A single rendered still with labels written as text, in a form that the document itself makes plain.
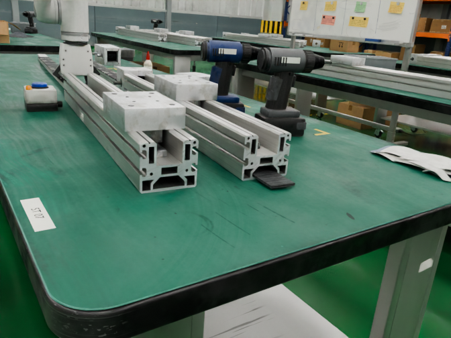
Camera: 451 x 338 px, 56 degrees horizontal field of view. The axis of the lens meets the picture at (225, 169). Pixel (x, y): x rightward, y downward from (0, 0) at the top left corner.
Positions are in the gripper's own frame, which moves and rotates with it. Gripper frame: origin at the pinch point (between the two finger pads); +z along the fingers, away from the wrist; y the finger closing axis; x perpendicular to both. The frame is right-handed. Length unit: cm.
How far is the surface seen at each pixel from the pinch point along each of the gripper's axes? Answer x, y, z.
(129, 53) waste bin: -481, -153, 30
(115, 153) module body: 69, 5, 0
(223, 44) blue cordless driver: 38, -33, -19
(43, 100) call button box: 20.7, 12.5, -1.1
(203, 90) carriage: 53, -21, -9
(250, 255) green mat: 108, -2, 2
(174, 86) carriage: 51, -14, -10
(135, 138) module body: 81, 5, -6
